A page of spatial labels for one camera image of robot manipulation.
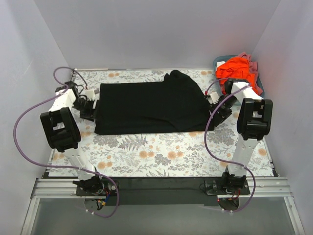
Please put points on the aluminium mounting rail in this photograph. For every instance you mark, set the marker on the aluminium mounting rail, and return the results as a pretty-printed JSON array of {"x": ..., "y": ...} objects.
[{"x": 65, "y": 188}]

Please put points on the teal plastic laundry basket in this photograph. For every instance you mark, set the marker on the teal plastic laundry basket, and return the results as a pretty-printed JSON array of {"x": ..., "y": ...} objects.
[{"x": 221, "y": 60}]

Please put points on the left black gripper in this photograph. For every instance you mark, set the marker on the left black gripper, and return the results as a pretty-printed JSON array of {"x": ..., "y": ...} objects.
[{"x": 88, "y": 109}]

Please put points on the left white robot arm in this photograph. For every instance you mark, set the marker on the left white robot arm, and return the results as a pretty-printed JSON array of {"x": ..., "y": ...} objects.
[{"x": 63, "y": 134}]

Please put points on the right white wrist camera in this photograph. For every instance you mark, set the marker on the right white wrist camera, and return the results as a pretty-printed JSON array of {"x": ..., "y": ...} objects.
[{"x": 213, "y": 97}]

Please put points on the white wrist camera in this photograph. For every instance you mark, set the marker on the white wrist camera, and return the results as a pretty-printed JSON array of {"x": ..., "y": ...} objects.
[
  {"x": 91, "y": 94},
  {"x": 213, "y": 97}
]

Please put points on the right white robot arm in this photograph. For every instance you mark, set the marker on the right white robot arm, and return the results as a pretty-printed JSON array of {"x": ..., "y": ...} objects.
[{"x": 253, "y": 123}]

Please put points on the orange t-shirt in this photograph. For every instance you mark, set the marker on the orange t-shirt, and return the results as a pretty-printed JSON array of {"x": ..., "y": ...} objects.
[{"x": 235, "y": 67}]

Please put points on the black t-shirt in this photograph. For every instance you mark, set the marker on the black t-shirt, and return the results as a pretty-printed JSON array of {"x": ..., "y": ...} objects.
[{"x": 176, "y": 104}]

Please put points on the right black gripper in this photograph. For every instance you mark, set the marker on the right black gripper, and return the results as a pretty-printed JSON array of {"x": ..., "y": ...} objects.
[{"x": 218, "y": 115}]

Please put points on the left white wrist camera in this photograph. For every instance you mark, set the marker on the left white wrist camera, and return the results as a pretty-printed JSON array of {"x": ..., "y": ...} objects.
[{"x": 91, "y": 94}]

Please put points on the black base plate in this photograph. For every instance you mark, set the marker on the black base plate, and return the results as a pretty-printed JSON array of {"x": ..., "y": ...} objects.
[{"x": 111, "y": 190}]

